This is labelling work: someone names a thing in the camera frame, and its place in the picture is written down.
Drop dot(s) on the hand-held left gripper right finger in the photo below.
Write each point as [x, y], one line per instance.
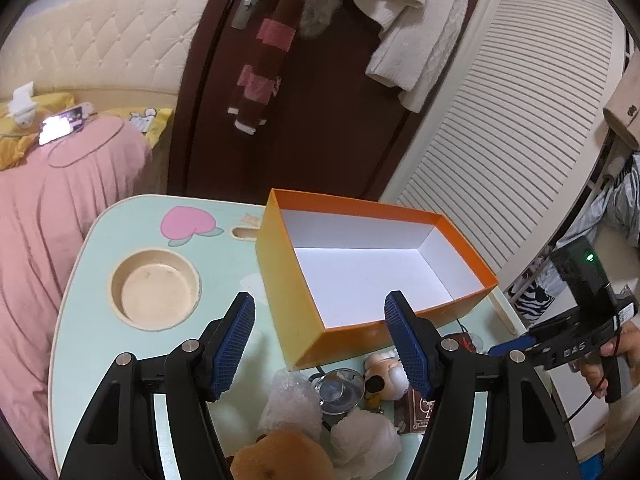
[409, 347]

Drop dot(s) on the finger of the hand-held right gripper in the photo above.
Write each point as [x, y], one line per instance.
[512, 346]

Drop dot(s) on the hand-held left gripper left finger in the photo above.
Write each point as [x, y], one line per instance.
[231, 347]

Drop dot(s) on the orange cardboard box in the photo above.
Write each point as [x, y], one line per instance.
[350, 280]

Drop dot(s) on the light green desktop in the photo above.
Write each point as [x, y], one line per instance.
[100, 340]

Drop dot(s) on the person's right hand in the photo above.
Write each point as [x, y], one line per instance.
[595, 379]

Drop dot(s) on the small cream plush figure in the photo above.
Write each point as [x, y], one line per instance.
[385, 371]

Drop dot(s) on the small red object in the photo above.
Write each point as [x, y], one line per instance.
[466, 342]

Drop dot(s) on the zebra print fabric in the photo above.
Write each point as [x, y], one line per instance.
[535, 297]

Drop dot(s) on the small brown card box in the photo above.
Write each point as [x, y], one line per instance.
[416, 410]

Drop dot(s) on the crumpled clear plastic wrap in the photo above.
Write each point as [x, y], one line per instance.
[287, 402]

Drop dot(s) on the grey striped clothing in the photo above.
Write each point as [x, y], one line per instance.
[622, 200]

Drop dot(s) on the crumpled white tissue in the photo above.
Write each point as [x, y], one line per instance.
[365, 437]

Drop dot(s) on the brown plush toy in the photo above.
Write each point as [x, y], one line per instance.
[280, 457]

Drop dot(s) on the white louvered wardrobe door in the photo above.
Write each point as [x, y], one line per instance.
[515, 130]

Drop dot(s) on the beige bag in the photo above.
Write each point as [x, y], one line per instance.
[625, 105]

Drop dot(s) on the pink blanket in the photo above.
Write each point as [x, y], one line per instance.
[45, 240]

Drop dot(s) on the dark brown door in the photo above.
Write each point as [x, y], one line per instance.
[320, 125]

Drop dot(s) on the smartphone with lit screen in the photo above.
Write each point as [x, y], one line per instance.
[61, 125]

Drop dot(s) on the yellow printed blanket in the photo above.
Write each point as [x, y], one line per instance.
[15, 147]

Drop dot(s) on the white knit sweater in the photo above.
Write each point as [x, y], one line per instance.
[425, 25]

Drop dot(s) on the maroon pink striped scarf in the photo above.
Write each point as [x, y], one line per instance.
[272, 32]

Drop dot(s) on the white tissue holder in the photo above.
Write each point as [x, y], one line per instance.
[22, 105]

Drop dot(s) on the cream tufted headboard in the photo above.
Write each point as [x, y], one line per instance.
[110, 40]

